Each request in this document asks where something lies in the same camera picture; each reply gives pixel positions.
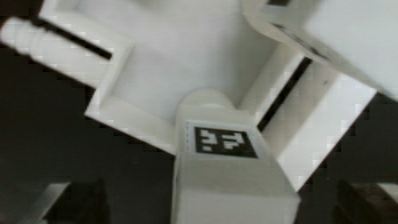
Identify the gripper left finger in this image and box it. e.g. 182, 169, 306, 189
18, 181, 107, 224

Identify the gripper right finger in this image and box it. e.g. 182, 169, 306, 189
333, 180, 398, 224

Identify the white chair seat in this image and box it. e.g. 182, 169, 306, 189
0, 0, 375, 187

